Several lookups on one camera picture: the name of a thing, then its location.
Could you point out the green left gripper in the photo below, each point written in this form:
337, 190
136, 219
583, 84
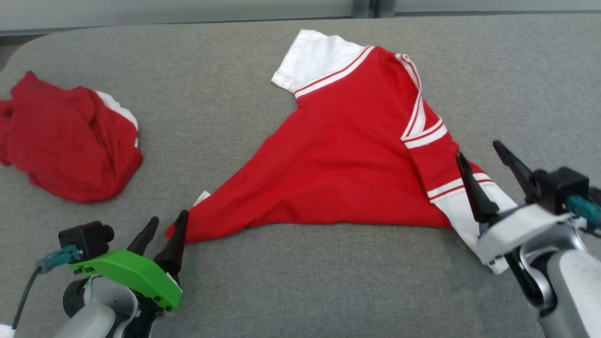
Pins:
136, 274

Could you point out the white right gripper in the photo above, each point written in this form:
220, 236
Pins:
521, 230

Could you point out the red shorts with white stripe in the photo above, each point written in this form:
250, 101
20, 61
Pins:
65, 141

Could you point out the red shirt with white sleeves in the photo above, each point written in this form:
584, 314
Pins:
357, 155

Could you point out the grey fabric sofa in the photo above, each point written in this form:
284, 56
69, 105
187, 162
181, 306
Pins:
281, 281

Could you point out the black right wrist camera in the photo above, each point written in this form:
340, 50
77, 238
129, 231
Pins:
561, 188

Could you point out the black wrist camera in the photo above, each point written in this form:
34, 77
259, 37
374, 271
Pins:
87, 237
561, 188

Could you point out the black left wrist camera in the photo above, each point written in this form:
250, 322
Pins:
87, 237

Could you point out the grey partition post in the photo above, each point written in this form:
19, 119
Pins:
373, 7

